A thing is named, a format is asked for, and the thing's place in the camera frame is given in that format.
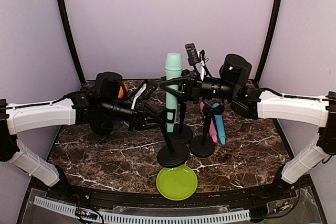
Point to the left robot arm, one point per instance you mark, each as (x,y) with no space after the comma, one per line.
(106,102)

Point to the black stand of orange microphone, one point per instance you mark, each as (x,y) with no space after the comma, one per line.
(102,125)

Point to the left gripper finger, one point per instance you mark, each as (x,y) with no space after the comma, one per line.
(151,124)
(152,108)

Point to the black stand of pink microphone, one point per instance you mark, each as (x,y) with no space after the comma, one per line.
(181,132)

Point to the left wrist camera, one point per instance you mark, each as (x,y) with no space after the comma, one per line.
(144,92)

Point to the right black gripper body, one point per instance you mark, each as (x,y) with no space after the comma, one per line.
(195,91)

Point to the black frame post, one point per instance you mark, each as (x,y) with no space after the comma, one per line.
(70,40)
(268,40)

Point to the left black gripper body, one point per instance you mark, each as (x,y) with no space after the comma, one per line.
(136,117)

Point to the black stand of teal microphone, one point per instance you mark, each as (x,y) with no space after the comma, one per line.
(172,154)

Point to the white slotted cable duct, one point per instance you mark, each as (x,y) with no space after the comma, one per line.
(87,215)

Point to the orange toy microphone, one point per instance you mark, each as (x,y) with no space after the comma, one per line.
(123,90)

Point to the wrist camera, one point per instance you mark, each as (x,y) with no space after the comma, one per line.
(144,92)
(197,60)

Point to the black stand of blue microphone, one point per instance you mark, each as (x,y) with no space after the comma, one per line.
(202,146)

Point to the right black frame post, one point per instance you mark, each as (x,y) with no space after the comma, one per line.
(268,40)

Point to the blue toy microphone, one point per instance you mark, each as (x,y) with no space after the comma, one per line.
(220,129)

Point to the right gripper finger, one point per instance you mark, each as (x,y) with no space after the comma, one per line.
(173,93)
(182,80)

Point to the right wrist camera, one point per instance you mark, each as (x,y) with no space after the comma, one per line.
(197,60)

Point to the green plate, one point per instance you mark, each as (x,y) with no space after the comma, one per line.
(177,183)

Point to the black front rail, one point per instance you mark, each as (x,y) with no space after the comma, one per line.
(254,197)

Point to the left black frame post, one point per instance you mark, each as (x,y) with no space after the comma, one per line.
(70,40)

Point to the pink toy microphone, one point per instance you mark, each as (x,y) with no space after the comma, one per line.
(212,128)

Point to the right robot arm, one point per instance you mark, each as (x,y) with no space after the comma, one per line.
(259,103)

